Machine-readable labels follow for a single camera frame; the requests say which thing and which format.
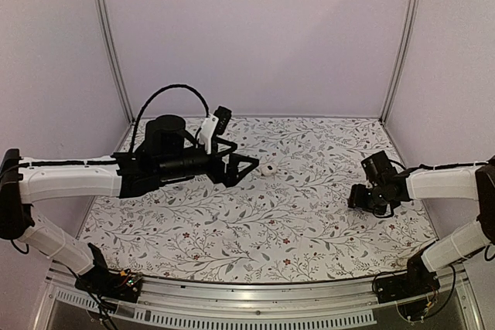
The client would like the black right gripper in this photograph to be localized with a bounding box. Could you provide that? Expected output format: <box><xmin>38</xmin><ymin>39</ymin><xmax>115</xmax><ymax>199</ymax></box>
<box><xmin>349</xmin><ymin>184</ymin><xmax>388</xmax><ymax>216</ymax></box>

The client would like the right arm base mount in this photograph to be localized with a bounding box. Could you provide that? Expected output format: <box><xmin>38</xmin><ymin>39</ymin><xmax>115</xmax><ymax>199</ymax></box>
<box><xmin>371</xmin><ymin>272</ymin><xmax>440</xmax><ymax>323</ymax></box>

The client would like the floral patterned table mat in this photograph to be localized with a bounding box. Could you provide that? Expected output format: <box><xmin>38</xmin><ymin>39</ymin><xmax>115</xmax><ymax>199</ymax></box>
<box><xmin>79</xmin><ymin>118</ymin><xmax>435</xmax><ymax>283</ymax></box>

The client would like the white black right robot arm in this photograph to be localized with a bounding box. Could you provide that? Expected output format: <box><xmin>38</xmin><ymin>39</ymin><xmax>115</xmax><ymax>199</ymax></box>
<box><xmin>347</xmin><ymin>151</ymin><xmax>494</xmax><ymax>296</ymax></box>

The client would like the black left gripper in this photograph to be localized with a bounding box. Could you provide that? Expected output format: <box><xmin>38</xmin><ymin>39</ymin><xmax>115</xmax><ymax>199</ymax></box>
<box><xmin>156</xmin><ymin>138</ymin><xmax>259</xmax><ymax>187</ymax></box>

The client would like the cream earbud charging case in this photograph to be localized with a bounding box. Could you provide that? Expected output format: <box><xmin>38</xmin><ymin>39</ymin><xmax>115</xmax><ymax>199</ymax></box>
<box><xmin>260</xmin><ymin>164</ymin><xmax>277</xmax><ymax>176</ymax></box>

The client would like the front aluminium rail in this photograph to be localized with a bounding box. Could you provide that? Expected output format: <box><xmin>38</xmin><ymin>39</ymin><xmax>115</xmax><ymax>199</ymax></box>
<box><xmin>32</xmin><ymin>264</ymin><xmax>487</xmax><ymax>329</ymax></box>

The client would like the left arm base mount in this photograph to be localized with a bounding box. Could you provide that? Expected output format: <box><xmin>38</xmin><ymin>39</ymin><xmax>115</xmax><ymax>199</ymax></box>
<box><xmin>75</xmin><ymin>243</ymin><xmax>143</xmax><ymax>303</ymax></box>

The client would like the left black cable loop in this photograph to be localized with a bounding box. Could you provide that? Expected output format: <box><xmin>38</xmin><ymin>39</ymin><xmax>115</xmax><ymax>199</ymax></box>
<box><xmin>129</xmin><ymin>83</ymin><xmax>212</xmax><ymax>153</ymax></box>

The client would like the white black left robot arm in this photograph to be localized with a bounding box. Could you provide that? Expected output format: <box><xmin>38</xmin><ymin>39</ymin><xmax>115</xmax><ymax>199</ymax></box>
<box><xmin>1</xmin><ymin>113</ymin><xmax>259</xmax><ymax>294</ymax></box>

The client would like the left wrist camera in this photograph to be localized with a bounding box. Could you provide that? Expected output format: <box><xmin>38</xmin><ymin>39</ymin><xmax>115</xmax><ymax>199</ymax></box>
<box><xmin>196</xmin><ymin>106</ymin><xmax>232</xmax><ymax>155</ymax></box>

